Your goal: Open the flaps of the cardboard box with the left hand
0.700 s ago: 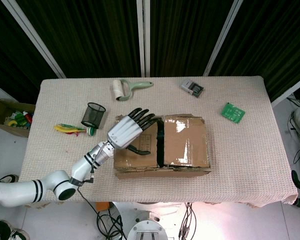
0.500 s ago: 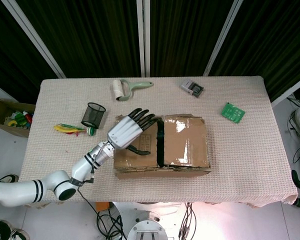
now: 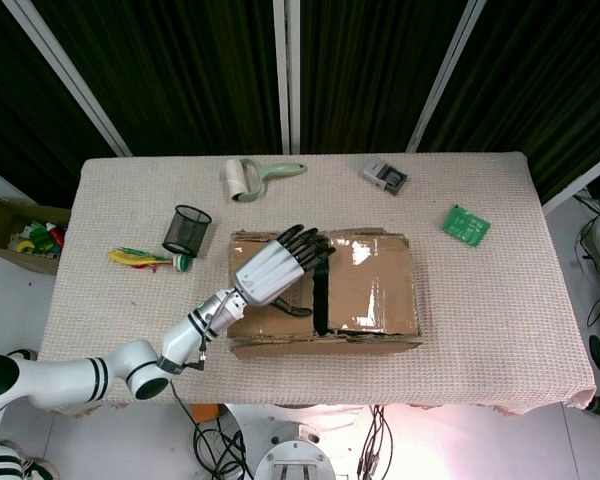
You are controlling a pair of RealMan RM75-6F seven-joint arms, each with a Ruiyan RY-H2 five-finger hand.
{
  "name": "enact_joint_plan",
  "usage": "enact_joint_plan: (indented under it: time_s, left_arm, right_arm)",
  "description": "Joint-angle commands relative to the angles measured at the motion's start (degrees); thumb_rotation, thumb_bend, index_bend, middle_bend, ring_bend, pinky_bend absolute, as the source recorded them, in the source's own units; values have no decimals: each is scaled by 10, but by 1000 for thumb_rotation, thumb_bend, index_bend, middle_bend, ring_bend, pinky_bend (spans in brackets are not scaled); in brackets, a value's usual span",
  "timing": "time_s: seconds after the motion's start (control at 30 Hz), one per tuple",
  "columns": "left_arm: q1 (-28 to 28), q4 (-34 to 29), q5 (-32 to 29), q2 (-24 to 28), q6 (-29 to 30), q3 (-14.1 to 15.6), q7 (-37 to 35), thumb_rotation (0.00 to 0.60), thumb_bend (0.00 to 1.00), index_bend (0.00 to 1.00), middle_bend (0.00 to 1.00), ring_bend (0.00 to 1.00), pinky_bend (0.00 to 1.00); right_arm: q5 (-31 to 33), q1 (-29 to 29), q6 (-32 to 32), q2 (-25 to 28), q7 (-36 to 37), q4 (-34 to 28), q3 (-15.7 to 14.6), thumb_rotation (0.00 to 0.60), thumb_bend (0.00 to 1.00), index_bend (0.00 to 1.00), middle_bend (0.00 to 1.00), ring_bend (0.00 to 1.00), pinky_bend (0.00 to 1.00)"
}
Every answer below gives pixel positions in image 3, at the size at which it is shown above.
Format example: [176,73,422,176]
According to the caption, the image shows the left robot hand, black fingers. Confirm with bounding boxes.
[228,224,337,318]

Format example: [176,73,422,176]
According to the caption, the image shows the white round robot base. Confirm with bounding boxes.
[253,404,337,480]

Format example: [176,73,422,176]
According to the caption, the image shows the colourful feather shuttlecock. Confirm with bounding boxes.
[107,246,195,275]

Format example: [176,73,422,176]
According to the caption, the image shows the black mesh pen cup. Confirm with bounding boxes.
[160,204,214,259]

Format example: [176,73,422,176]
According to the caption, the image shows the pale green lint roller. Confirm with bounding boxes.
[224,157,309,204]

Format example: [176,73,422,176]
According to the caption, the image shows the grey black stapler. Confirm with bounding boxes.
[362,157,410,197]

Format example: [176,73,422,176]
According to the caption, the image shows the green packet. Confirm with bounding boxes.
[442,203,492,247]

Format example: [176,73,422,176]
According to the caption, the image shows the dark green curtain panel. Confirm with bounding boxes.
[298,0,470,154]
[0,0,117,195]
[418,0,600,204]
[29,0,284,157]

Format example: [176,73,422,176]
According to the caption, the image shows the beige waffle tablecloth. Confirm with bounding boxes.
[37,151,597,416]

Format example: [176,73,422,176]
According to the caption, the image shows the cardboard box with toys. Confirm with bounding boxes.
[0,187,72,276]

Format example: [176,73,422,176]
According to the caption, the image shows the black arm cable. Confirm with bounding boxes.
[169,292,231,416]

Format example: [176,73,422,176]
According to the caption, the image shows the black floor cable bundle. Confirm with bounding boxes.
[192,399,255,480]

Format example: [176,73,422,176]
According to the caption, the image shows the white frame post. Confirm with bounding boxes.
[540,147,600,217]
[13,0,133,157]
[272,0,302,155]
[407,0,487,152]

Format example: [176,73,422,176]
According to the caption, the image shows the thin floor cable bundle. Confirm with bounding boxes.
[355,404,397,480]

